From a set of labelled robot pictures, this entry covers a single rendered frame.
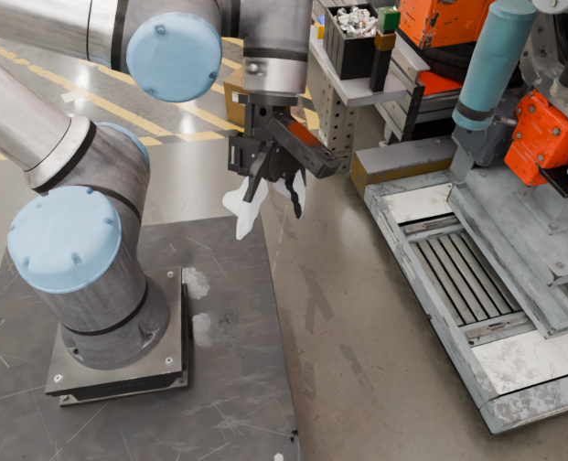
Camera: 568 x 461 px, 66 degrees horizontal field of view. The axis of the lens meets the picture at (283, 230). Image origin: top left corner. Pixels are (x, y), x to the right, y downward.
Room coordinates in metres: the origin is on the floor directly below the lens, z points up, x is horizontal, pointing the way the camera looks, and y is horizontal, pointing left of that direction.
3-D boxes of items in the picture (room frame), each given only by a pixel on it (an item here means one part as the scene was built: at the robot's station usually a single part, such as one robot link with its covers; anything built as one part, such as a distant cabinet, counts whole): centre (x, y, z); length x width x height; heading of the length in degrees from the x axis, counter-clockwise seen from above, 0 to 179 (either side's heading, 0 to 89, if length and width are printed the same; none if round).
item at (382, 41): (1.04, -0.25, 0.59); 0.04 x 0.04 x 0.04; 15
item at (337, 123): (1.26, -0.19, 0.21); 0.10 x 0.10 x 0.42; 15
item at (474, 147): (1.10, -0.74, 0.26); 0.42 x 0.18 x 0.35; 105
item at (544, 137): (0.79, -0.62, 0.48); 0.16 x 0.12 x 0.17; 105
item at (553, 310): (0.78, -0.76, 0.13); 0.50 x 0.36 x 0.10; 15
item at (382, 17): (1.04, -0.25, 0.64); 0.04 x 0.04 x 0.04; 15
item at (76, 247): (0.41, 0.31, 0.56); 0.17 x 0.15 x 0.18; 5
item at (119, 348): (0.40, 0.31, 0.42); 0.19 x 0.19 x 0.10
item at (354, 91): (1.23, -0.19, 0.44); 0.43 x 0.17 x 0.03; 15
